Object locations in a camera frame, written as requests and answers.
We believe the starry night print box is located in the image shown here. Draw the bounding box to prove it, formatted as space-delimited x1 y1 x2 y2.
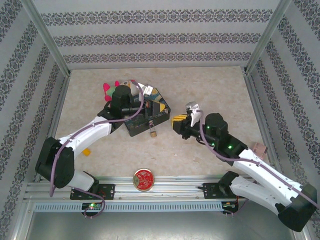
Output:
121 84 172 137

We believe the brass padlock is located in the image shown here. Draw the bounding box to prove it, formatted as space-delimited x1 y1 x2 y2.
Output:
148 120 159 139

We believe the pink white plush toy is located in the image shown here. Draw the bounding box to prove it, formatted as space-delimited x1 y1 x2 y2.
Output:
102 79 141 102

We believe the pink roll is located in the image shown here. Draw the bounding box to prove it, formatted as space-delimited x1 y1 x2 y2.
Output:
250 141 268 161

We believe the round red tin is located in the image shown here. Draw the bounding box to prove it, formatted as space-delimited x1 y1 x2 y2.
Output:
132 168 155 193

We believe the grey metal sheet panel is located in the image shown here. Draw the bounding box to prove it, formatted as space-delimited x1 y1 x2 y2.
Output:
23 211 297 240

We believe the small circuit board green light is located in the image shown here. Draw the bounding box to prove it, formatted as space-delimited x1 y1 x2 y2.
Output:
81 202 102 211

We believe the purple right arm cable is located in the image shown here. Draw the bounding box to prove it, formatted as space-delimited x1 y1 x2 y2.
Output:
196 108 320 211

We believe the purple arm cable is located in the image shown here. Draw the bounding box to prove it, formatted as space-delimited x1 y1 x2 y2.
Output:
49 79 146 220
196 108 320 211

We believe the aluminium side rail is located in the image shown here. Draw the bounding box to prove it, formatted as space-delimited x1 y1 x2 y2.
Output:
34 71 73 182
242 68 285 181

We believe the wide aluminium base rail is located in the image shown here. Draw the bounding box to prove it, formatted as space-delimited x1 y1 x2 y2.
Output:
23 175 298 202

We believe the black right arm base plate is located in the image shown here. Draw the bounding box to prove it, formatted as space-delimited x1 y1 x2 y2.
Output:
201 182 247 200

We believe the grey slotted cable duct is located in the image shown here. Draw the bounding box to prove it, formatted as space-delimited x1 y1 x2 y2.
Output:
33 201 224 213

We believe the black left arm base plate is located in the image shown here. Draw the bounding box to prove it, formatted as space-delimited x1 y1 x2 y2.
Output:
69 183 116 201

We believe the aluminium frame post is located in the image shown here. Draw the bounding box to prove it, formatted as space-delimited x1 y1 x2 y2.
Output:
243 0 293 75
21 0 72 76

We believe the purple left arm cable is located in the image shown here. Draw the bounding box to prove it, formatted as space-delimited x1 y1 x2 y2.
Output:
49 79 146 220

